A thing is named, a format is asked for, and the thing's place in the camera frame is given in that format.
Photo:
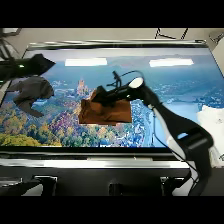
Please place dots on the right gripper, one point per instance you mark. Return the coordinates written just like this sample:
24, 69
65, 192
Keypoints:
106, 95

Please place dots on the brown pants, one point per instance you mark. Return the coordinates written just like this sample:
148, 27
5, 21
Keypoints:
116, 115

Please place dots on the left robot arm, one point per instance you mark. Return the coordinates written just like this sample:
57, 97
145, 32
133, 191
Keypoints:
31, 65

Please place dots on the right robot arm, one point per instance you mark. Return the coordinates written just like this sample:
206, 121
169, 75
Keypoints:
186, 138

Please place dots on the dark grey garment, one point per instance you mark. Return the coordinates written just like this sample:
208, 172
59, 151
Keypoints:
33, 89

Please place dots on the white garment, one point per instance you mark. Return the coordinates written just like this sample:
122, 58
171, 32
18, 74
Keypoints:
213, 123

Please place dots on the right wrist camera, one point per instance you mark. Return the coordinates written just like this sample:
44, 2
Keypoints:
115, 80

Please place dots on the silver frame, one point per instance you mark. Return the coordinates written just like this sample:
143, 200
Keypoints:
100, 163

